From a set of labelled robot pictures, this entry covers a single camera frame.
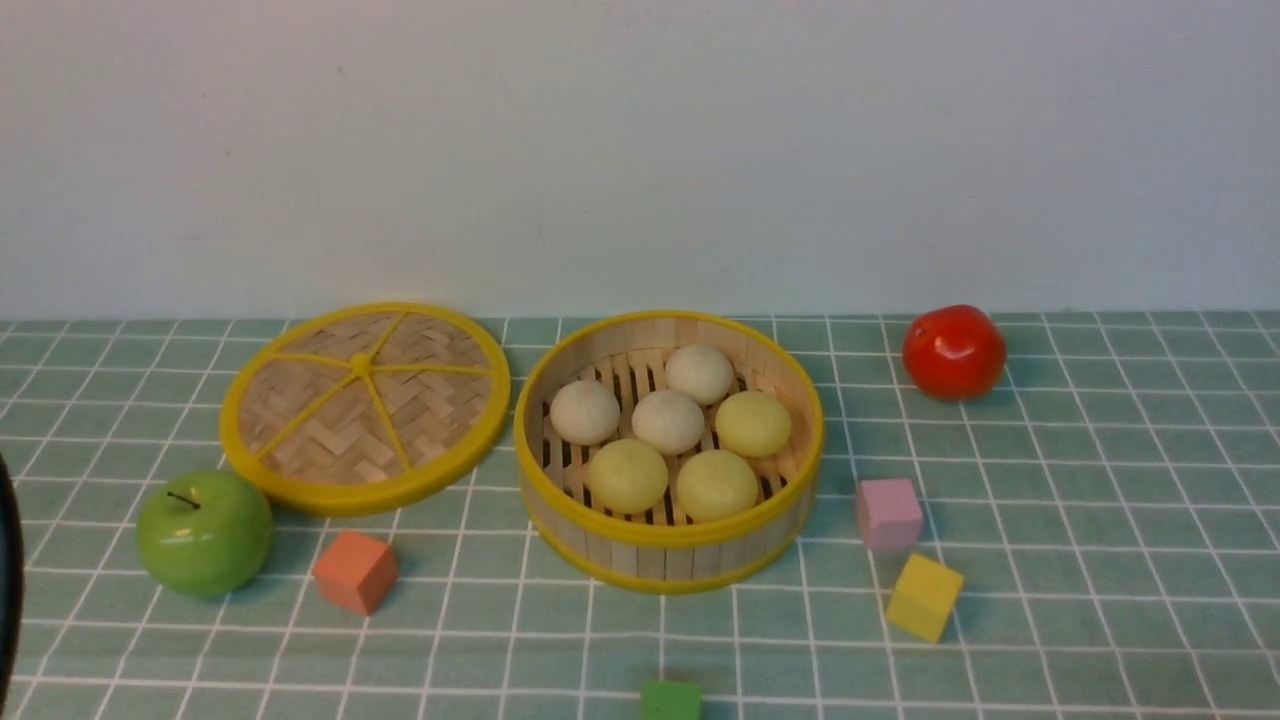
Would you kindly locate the green apple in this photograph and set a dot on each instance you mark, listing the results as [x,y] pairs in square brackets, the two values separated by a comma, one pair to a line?
[205,533]

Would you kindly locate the woven bamboo steamer lid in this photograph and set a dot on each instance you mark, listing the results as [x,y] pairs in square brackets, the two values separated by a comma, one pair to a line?
[367,409]

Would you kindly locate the yellow cube block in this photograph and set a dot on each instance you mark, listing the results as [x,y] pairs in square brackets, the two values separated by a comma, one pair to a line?
[924,597]

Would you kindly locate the green cube block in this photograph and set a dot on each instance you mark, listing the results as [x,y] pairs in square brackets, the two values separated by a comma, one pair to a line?
[667,700]

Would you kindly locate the bamboo steamer tray yellow rim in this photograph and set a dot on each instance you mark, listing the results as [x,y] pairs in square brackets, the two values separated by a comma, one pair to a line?
[661,550]

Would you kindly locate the red tomato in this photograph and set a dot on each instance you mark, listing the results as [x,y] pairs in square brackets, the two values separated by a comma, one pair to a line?
[954,353]

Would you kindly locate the green checkered tablecloth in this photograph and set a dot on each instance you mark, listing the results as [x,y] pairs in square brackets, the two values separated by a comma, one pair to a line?
[1112,506]

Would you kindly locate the yellow bun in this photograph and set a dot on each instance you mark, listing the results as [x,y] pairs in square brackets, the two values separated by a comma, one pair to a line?
[627,476]
[715,485]
[753,424]

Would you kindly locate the pink cube block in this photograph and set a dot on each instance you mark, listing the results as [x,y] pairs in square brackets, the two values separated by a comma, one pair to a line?
[889,514]

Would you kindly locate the white bun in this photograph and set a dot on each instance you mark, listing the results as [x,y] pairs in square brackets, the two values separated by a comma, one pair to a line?
[585,413]
[668,420]
[702,372]

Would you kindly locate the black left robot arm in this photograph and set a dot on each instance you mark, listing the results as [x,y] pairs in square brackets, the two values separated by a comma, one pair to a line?
[13,581]

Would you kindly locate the orange cube block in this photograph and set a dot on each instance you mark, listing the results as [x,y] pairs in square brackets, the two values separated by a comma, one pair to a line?
[356,572]

